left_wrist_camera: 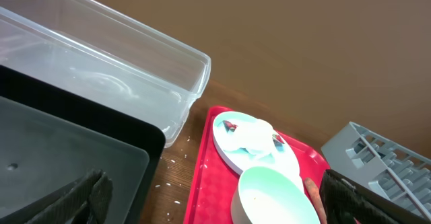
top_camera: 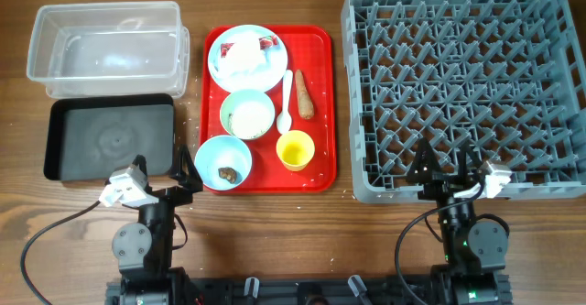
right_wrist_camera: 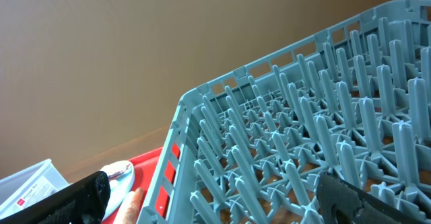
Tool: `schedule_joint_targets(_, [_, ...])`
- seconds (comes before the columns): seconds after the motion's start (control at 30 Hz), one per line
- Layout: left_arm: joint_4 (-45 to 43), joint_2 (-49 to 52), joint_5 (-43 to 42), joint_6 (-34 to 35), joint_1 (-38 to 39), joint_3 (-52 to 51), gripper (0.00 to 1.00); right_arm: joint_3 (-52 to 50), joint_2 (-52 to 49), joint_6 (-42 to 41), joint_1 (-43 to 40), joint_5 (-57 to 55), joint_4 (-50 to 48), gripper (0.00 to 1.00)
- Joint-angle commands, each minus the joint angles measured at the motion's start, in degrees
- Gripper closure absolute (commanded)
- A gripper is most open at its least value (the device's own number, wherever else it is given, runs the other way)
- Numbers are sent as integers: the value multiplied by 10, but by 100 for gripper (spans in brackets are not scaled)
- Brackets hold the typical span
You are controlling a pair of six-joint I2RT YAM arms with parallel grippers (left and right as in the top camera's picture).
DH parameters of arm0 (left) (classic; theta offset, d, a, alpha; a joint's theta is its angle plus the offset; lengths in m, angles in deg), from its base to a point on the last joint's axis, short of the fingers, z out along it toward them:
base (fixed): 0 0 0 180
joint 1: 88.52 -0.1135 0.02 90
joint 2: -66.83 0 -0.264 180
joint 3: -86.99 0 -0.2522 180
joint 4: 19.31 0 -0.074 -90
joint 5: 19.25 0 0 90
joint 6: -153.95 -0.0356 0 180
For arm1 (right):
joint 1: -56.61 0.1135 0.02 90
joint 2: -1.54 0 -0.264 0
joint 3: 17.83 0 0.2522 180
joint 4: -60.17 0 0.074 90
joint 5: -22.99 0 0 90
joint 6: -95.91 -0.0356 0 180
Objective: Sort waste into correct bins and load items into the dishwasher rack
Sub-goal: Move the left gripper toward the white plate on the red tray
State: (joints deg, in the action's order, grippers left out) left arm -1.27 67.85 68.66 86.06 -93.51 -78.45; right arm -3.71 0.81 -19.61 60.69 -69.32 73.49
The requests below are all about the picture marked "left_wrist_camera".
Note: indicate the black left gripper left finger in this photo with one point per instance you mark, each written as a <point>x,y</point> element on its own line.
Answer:
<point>87,202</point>

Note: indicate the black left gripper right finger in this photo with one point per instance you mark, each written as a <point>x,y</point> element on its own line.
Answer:
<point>347,202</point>

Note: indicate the orange carrot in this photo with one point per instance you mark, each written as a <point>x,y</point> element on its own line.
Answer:
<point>313,192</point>

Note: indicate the mint green bowl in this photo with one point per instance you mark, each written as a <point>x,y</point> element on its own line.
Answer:
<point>266,196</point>

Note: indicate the white napkin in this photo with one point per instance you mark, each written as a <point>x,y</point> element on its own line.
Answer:
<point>255,137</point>

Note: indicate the white round plate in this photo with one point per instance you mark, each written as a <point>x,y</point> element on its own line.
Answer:
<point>282,158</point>

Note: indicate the red snack wrapper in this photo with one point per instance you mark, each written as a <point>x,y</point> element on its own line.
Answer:
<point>230,127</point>

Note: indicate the grey dishwasher rack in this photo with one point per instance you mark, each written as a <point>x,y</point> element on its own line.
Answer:
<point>381,165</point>

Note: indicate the black waste tray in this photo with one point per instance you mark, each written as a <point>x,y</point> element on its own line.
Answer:
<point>50,139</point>

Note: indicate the clear plastic waste bin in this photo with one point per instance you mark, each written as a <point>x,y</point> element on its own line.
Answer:
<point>100,54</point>

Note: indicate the red serving tray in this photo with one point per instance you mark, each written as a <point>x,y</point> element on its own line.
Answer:
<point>214,182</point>

